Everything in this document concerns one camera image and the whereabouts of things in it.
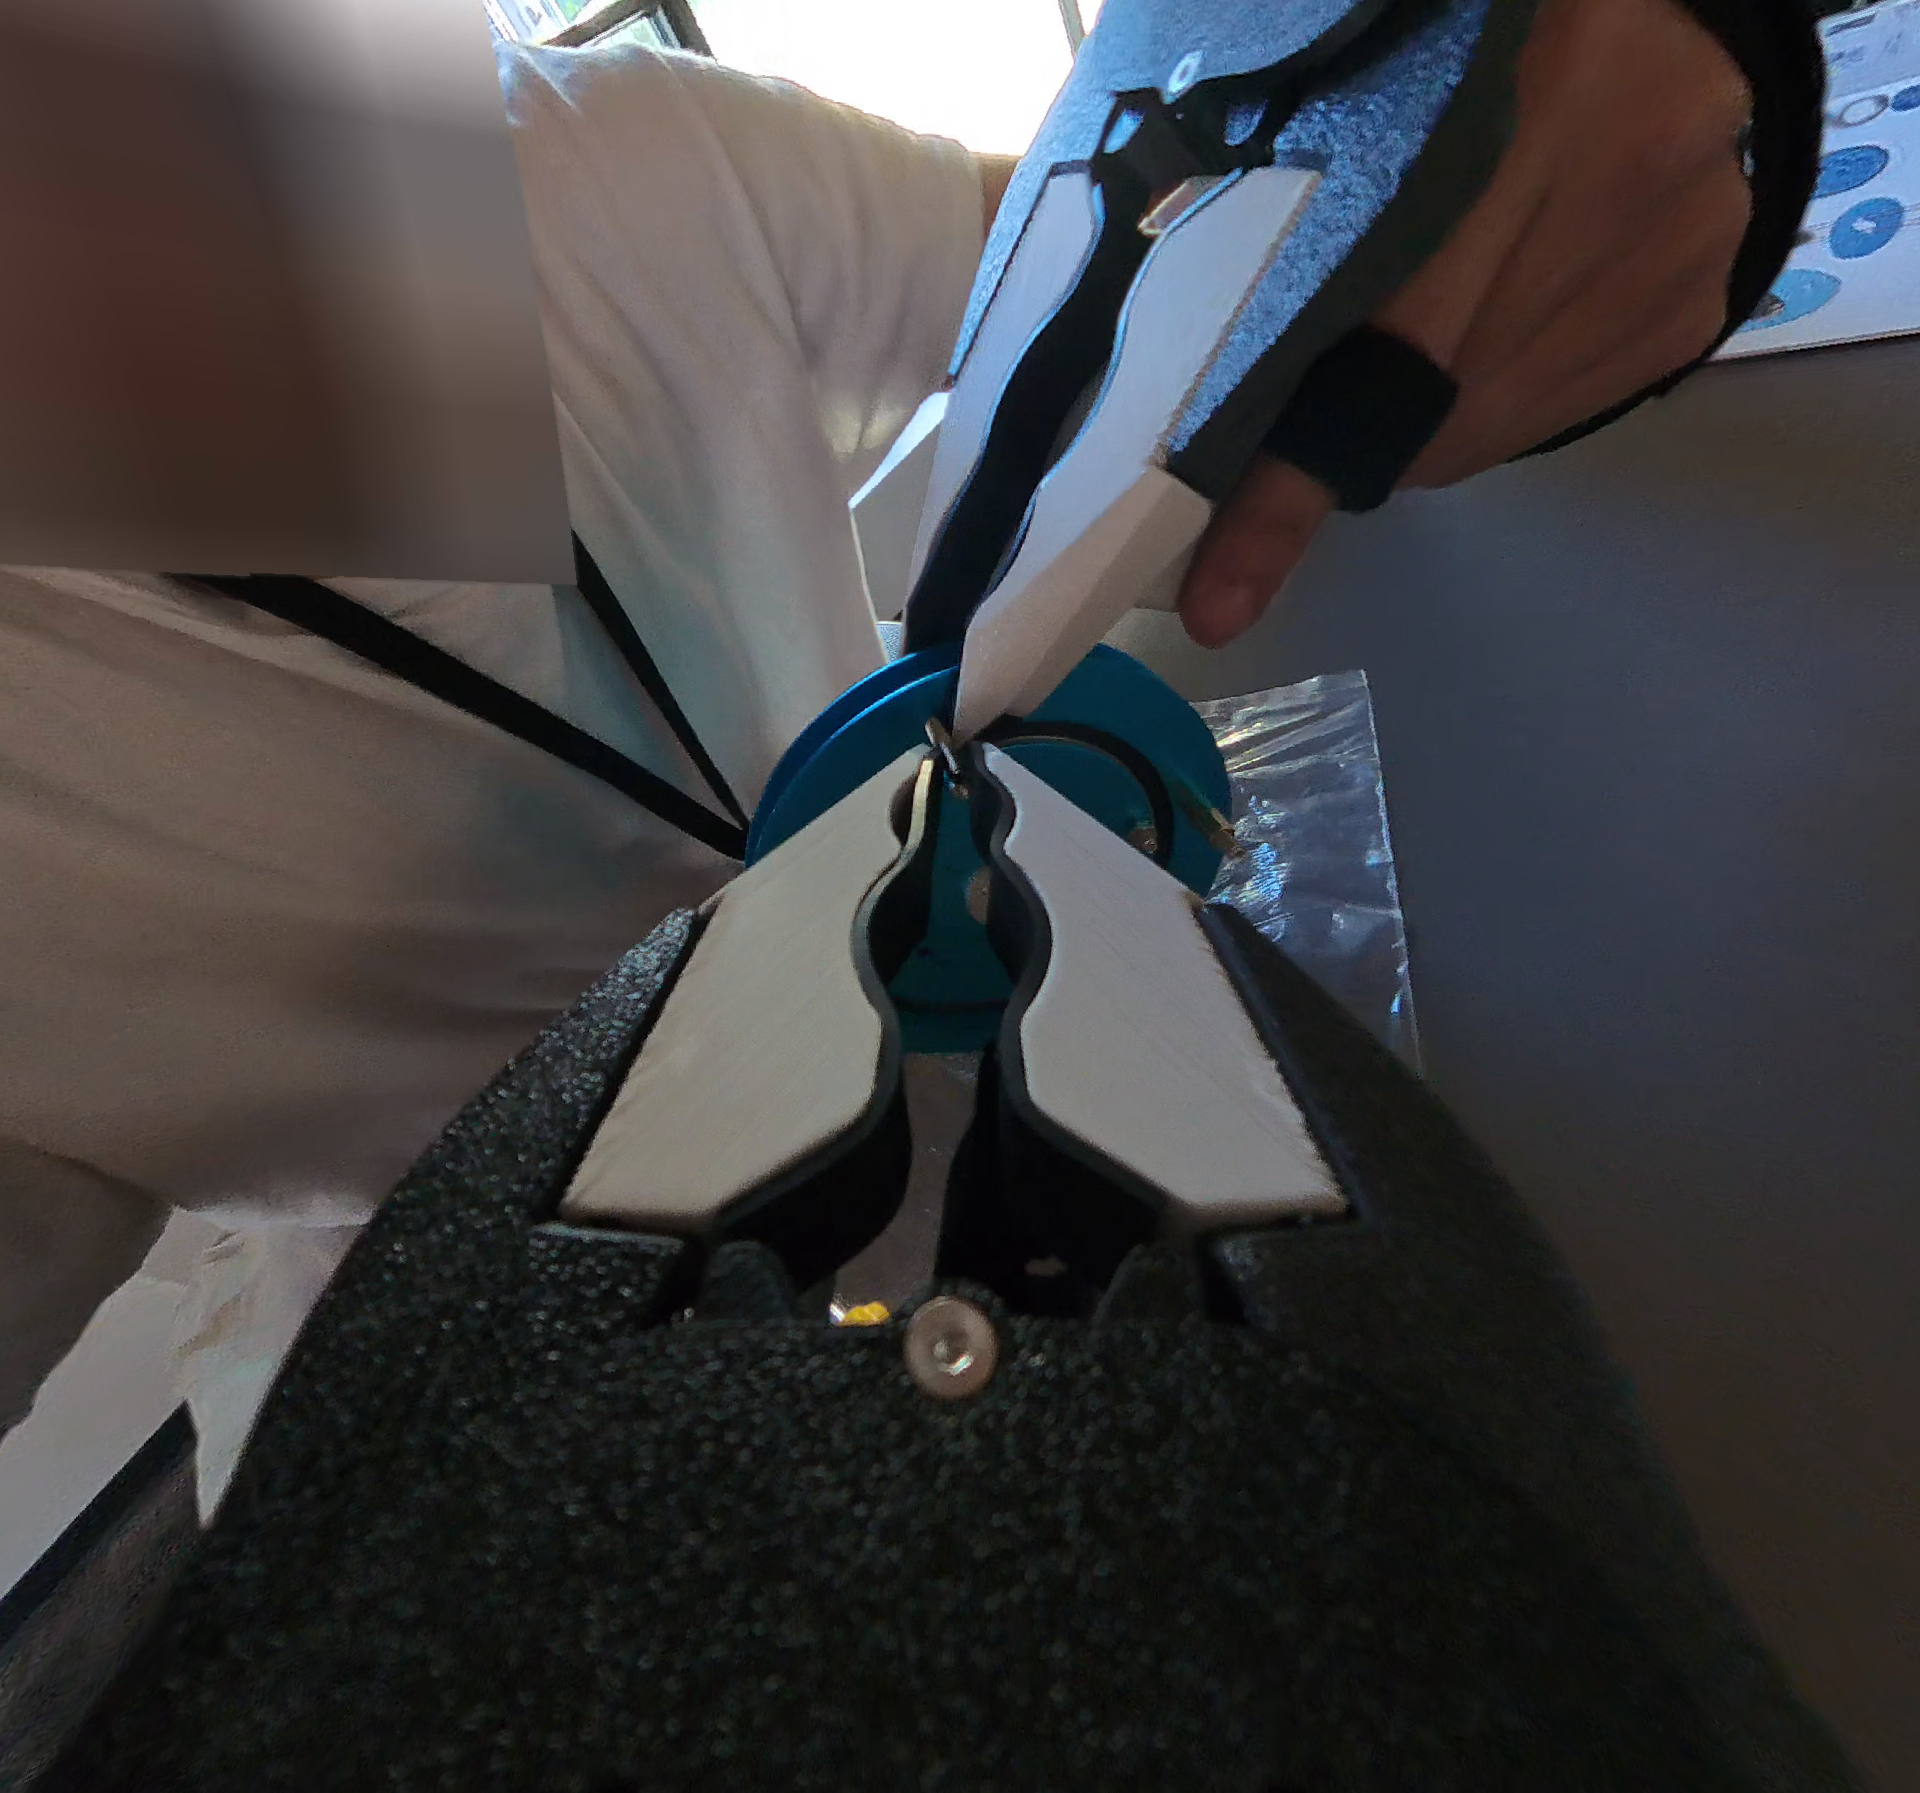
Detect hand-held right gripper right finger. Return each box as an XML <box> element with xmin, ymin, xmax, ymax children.
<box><xmin>974</xmin><ymin>743</ymin><xmax>1349</xmax><ymax>1233</ymax></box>

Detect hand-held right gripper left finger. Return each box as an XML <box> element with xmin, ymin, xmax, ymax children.
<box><xmin>564</xmin><ymin>751</ymin><xmax>945</xmax><ymax>1233</ymax></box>

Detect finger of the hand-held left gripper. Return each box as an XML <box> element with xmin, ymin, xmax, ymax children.
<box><xmin>903</xmin><ymin>164</ymin><xmax>1144</xmax><ymax>642</ymax></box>
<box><xmin>956</xmin><ymin>166</ymin><xmax>1323</xmax><ymax>746</ymax></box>

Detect blue metal turntable base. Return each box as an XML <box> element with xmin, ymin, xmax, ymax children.
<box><xmin>745</xmin><ymin>644</ymin><xmax>1241</xmax><ymax>1060</ymax></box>

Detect grey desk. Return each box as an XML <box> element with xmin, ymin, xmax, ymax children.
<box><xmin>1169</xmin><ymin>340</ymin><xmax>1920</xmax><ymax>1793</ymax></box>

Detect person's left hand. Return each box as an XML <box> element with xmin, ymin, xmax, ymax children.
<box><xmin>1178</xmin><ymin>0</ymin><xmax>1757</xmax><ymax>648</ymax></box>

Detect clear plastic bag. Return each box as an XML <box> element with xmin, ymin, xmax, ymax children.
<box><xmin>830</xmin><ymin>670</ymin><xmax>1418</xmax><ymax>1316</ymax></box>

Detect large window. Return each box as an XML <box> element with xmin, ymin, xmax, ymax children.
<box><xmin>457</xmin><ymin>0</ymin><xmax>1157</xmax><ymax>159</ymax></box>

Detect person's torso in pale shirt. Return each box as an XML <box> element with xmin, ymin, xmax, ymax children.
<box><xmin>0</xmin><ymin>39</ymin><xmax>1021</xmax><ymax>1526</ymax></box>

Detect printed instruction sheet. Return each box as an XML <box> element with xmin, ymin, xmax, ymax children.
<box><xmin>1708</xmin><ymin>8</ymin><xmax>1920</xmax><ymax>363</ymax></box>

